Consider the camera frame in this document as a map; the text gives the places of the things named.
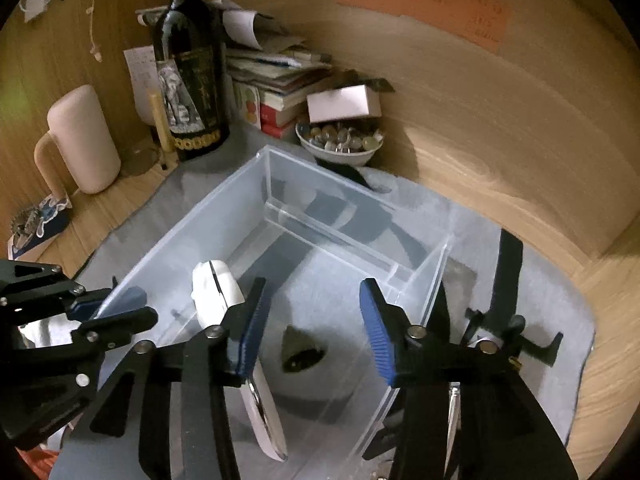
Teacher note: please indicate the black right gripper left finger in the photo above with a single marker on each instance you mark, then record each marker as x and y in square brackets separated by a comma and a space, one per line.
[245, 325]

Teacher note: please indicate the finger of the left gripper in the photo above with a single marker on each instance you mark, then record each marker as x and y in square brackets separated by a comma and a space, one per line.
[107, 302]
[115, 331]

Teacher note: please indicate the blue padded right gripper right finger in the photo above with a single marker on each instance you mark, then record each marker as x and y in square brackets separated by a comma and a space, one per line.
[387, 329]

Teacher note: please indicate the clear plastic storage bin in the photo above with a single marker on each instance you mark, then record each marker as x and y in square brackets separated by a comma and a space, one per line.
[314, 237]

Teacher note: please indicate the white handheld massager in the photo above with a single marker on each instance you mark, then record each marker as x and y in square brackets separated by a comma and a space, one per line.
[219, 301]

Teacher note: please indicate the blue cartoon sticker card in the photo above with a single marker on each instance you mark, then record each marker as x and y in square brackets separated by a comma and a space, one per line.
[35, 228]

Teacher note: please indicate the grey felt mat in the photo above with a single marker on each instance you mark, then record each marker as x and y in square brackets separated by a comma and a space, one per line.
[466, 414]

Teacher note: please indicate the round glass coaster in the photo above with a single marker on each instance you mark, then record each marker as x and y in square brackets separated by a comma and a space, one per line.
[139, 158]

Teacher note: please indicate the black clip tool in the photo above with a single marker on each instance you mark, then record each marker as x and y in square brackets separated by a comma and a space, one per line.
[510, 341]

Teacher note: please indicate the white bowl of stones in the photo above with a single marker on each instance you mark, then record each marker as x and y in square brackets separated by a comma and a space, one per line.
[352, 143]

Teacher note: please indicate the small white cardboard box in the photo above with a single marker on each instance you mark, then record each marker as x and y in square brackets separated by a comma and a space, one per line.
[344, 103]

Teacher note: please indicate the white handwritten note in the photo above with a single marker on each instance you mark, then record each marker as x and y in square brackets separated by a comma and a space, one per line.
[143, 76]

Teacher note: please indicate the stack of books and papers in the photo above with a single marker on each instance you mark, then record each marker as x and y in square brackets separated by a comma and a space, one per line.
[263, 54]

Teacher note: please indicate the dark wine bottle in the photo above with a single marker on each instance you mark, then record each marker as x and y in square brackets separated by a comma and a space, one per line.
[187, 41]

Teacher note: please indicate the orange sticky note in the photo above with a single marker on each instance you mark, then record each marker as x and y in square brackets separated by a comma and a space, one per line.
[483, 22]

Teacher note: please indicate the beige mug with handle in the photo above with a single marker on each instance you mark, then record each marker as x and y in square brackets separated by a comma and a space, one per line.
[78, 129]

